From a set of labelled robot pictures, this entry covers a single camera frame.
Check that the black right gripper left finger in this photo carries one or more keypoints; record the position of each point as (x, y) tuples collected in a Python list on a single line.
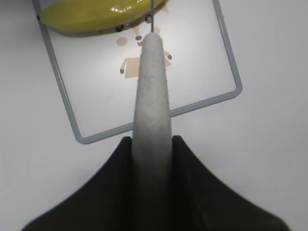
[(101, 204)]

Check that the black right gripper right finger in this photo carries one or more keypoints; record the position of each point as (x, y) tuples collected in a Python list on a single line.
[(202, 202)]

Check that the cleaver knife white handle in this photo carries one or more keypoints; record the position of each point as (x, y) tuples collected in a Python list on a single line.
[(151, 142)]

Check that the yellow plastic banana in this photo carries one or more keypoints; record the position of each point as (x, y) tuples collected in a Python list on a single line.
[(80, 16)]

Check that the white grey cutting board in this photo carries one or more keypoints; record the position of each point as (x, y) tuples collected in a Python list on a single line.
[(97, 71)]

